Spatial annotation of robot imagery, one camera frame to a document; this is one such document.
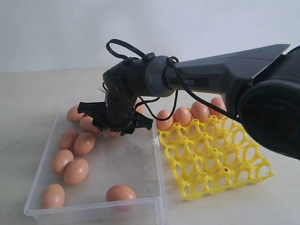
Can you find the yellow plastic egg tray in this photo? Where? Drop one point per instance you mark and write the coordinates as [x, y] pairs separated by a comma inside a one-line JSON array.
[[207, 158]]

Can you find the clear plastic bin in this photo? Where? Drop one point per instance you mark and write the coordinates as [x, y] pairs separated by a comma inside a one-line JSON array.
[[133, 160]]

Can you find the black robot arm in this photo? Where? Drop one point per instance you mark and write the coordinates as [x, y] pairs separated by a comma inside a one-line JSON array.
[[260, 88]]

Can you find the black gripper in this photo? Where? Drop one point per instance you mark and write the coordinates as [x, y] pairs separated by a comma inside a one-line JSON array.
[[116, 113]]

